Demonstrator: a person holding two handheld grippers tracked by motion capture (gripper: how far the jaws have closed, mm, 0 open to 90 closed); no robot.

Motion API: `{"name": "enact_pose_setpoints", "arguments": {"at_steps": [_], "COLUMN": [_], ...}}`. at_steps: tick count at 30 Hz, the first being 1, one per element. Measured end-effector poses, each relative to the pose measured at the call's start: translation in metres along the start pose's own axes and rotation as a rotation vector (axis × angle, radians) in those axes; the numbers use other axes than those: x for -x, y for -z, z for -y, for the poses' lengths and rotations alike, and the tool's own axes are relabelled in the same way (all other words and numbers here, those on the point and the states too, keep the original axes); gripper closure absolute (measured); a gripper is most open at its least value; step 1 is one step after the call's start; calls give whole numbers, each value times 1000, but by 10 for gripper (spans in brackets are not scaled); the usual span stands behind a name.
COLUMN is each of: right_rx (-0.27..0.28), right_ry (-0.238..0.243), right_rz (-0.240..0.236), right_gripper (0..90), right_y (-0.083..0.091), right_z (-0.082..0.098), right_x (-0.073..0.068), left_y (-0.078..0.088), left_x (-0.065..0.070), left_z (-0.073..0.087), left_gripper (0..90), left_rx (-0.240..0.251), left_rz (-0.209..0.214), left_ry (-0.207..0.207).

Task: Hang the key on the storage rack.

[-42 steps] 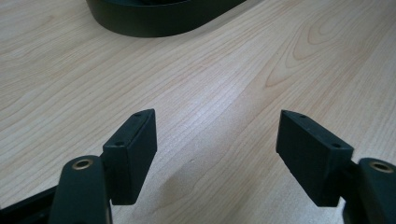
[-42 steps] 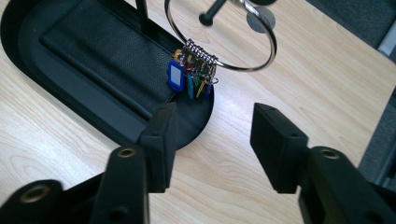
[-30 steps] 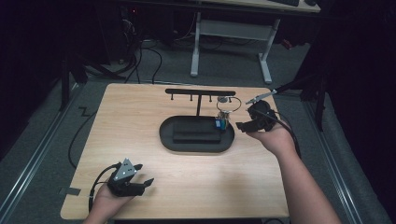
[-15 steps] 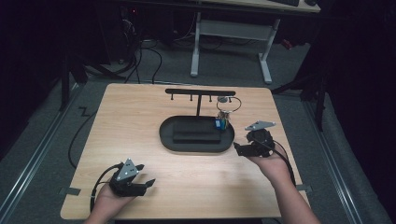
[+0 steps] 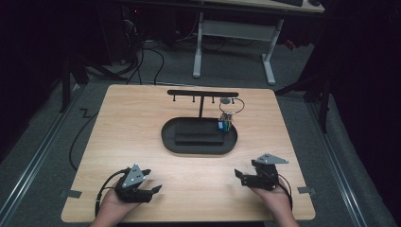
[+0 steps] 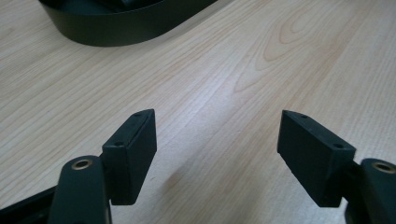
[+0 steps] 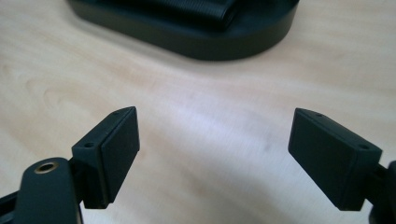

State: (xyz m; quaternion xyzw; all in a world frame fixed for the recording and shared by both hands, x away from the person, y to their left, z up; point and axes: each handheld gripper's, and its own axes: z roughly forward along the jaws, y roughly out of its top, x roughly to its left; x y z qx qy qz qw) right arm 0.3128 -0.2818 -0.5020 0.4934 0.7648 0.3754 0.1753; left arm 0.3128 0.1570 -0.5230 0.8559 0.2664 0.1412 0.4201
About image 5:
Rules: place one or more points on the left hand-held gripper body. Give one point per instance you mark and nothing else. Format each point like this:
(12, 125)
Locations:
(134, 176)

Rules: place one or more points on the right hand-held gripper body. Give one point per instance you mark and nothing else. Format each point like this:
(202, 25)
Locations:
(266, 176)

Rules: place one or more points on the black oval tray key stand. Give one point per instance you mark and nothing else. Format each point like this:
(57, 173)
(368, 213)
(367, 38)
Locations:
(170, 142)

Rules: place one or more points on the person's right hand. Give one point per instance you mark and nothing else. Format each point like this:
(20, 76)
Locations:
(277, 200)

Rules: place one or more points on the person's left hand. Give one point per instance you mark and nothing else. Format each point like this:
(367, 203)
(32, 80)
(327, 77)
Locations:
(115, 206)

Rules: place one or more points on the grey tape piece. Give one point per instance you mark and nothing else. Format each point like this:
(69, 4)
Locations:
(306, 190)
(71, 194)

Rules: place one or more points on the black metal stand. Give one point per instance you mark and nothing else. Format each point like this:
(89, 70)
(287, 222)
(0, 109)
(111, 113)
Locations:
(65, 88)
(324, 104)

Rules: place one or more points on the desk with white legs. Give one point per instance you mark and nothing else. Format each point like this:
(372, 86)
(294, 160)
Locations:
(236, 30)

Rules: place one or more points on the black keyboard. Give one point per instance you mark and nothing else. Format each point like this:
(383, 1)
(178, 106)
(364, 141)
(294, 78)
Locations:
(288, 2)

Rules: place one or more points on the black computer mouse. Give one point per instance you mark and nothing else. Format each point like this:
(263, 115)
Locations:
(314, 2)

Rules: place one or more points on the metal floor rail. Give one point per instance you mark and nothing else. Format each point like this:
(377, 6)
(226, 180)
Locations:
(340, 170)
(34, 160)

